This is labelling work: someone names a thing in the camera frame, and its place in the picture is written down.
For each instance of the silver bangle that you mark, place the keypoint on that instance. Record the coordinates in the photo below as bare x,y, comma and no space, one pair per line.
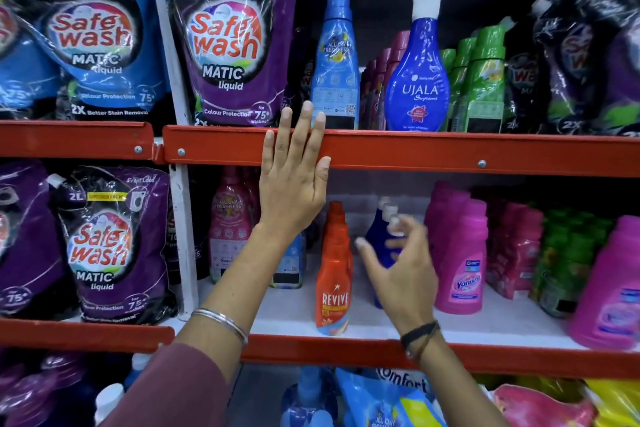
225,322

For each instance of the long orange shelf rail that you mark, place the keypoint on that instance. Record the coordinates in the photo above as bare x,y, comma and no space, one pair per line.
425,150
525,357

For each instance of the person's left hand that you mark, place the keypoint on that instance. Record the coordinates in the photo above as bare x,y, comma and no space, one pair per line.
292,191

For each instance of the person's right thumb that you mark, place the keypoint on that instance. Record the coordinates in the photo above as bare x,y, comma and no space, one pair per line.
368,259

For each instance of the person's right hand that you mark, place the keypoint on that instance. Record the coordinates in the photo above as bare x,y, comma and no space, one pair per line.
405,286

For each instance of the yellow softener refill pouch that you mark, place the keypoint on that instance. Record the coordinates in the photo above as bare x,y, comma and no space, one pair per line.
617,401

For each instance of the large purple detergent pouch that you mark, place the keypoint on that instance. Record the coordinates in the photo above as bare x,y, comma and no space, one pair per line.
27,241
115,246

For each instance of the person's left little finger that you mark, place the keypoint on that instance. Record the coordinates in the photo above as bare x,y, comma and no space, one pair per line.
268,154

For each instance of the green softener bottle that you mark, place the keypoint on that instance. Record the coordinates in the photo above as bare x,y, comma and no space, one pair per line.
485,81
461,66

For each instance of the dark purple pouch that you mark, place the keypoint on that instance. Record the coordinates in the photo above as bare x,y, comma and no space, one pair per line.
175,241

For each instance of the dark detergent pouch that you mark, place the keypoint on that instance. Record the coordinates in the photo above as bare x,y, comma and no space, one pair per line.
299,71

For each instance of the person's left forearm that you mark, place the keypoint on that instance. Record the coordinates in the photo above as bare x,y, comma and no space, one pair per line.
240,281

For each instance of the row of small green bottles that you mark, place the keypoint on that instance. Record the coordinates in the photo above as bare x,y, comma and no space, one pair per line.
567,266

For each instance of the maroon sleeve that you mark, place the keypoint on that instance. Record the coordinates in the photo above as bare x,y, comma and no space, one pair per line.
175,391

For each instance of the black wristband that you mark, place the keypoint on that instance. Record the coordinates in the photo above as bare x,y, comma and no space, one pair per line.
419,333

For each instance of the small blue bottle white cap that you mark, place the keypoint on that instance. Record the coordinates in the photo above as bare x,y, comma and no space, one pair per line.
376,231
386,256

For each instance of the maroon softener bottle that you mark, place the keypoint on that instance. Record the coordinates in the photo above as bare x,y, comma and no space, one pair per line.
366,91
381,66
397,49

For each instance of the blue softener refill pouch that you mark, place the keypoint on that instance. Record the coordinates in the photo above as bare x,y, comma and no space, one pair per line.
385,401

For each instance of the large pink stain remover bottle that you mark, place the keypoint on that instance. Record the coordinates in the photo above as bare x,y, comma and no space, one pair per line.
610,301

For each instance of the black purple detergent pouch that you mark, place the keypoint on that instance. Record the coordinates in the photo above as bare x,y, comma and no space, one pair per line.
570,56

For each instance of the person's right forearm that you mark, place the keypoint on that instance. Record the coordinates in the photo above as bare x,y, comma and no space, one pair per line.
460,386

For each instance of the shiny purple refill pouch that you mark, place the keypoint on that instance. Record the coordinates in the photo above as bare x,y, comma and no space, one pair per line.
40,391

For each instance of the pink softener bottle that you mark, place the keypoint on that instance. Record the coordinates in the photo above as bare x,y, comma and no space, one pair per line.
229,226

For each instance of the pink softener refill pouch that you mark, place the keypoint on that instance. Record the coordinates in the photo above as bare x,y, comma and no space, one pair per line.
540,409

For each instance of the light blue softener bottle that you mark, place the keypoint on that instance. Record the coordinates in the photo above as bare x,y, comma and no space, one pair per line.
336,66

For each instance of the dark blue bottle white cap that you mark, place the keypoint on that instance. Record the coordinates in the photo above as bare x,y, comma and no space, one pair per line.
112,399

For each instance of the row of wrapped pink bottles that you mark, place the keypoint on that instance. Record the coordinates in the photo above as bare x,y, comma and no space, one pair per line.
515,251

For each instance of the small light blue bottle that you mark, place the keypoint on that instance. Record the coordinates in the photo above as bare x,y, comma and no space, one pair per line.
292,266

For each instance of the person's left middle finger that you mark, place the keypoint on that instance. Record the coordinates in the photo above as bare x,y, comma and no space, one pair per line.
302,134

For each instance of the orange bottle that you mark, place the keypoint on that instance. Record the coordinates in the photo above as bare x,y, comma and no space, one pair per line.
336,211
334,286

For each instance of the short orange shelf rail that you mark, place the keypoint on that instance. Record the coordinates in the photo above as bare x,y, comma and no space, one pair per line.
85,335
75,140

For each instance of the person's left thumb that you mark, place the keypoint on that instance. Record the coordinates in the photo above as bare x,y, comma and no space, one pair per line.
322,179

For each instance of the large blue detergent pouch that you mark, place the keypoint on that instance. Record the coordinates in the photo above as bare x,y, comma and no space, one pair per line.
95,41

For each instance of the white shelf upright post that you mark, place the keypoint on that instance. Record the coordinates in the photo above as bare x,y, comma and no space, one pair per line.
184,221

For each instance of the purple detergent pouch white spout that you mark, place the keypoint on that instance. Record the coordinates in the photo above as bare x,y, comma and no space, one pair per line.
235,41

